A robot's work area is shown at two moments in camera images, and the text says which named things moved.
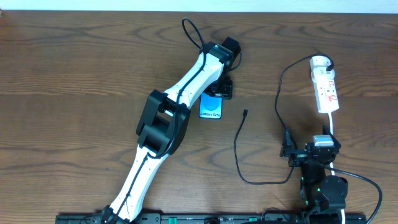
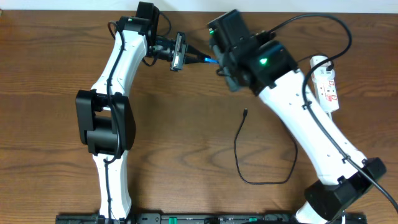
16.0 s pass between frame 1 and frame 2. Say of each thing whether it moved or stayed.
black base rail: stayed
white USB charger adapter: stayed
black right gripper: moved
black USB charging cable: moved
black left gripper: moved
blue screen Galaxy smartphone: moved
